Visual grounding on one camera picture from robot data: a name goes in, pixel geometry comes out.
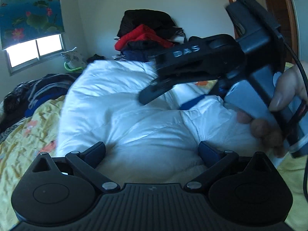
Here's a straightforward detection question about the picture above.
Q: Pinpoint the white quilted down jacket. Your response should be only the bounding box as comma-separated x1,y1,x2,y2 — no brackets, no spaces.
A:
55,59,268,186

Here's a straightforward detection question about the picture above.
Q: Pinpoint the black clothes pile right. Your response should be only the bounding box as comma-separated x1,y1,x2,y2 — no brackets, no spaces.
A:
113,9,188,63

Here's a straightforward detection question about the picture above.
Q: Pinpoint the dark clothes pile left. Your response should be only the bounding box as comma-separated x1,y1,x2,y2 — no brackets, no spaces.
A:
1,73,80,132

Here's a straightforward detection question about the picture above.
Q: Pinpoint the person right hand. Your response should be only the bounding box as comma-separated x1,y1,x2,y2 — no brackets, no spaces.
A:
236,65,307,158

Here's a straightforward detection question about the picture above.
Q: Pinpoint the yellow patterned bedspread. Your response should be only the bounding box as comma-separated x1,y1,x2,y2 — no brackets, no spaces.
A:
0,62,308,231

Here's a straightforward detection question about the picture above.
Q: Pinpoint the red jacket on pile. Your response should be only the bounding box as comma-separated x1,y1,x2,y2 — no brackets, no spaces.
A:
114,24,174,51

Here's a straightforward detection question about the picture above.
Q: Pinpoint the green plastic chair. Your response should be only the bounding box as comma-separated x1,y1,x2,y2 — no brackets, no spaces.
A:
64,62,84,73

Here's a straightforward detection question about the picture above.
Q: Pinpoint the floral white pillow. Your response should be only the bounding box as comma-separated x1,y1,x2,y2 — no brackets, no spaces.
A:
61,47,87,69

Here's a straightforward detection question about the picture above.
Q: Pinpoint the lotus pattern roller blind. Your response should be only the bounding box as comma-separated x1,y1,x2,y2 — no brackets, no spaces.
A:
1,0,65,49

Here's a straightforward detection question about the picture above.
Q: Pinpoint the wooden door frame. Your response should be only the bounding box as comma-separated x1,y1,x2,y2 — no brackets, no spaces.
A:
223,0,300,64

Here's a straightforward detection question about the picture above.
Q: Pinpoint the black cable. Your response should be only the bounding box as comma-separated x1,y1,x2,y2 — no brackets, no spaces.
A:
282,41,308,203

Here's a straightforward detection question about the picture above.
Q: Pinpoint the window with metal frame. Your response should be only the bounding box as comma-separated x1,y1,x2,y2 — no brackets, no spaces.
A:
4,34,65,75

